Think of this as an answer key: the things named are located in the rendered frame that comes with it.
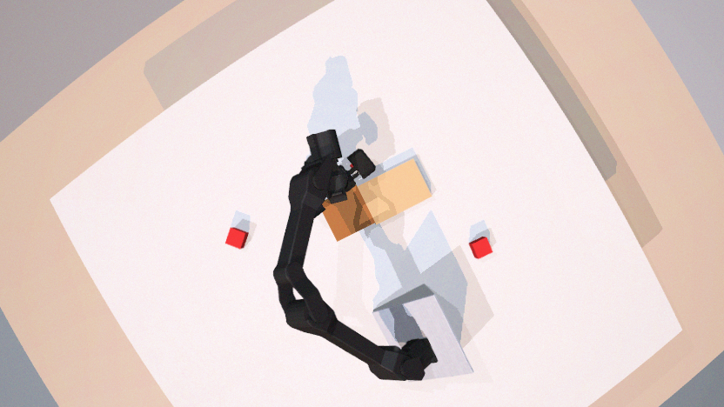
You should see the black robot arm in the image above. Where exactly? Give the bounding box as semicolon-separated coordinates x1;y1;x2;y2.
273;130;438;381

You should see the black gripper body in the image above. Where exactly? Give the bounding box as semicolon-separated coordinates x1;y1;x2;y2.
314;149;376;218

